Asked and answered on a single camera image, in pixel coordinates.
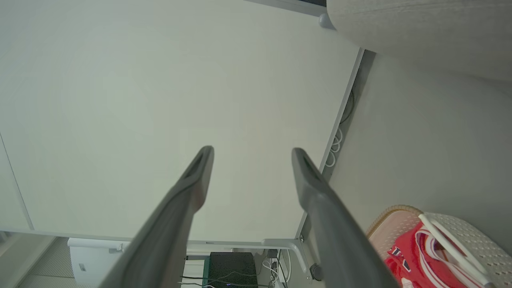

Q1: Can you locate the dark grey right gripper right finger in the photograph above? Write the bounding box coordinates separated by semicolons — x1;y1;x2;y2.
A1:
291;148;400;288

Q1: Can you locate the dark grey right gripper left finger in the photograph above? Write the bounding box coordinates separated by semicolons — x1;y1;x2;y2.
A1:
98;146;215;288

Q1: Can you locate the red and white garment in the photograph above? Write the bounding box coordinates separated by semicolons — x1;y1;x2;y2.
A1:
384;222;486;288

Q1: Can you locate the white glossy rounded plastic object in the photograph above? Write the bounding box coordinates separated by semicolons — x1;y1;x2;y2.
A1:
318;13;336;30

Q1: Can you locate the light grey fabric sofa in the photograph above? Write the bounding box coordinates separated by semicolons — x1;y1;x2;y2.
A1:
326;0;512;94

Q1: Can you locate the black box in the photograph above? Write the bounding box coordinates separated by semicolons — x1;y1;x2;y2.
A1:
207;252;259;288

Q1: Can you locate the white appliance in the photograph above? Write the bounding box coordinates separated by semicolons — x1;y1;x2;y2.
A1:
67;238;130;287

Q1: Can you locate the white perforated laundry basket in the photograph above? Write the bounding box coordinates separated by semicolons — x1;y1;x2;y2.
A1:
366;205;512;288

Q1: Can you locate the white partition panel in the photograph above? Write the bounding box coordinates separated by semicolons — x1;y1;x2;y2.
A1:
0;0;365;280

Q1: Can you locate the white coiled cable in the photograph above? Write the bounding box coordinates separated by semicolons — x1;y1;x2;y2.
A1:
325;127;344;168

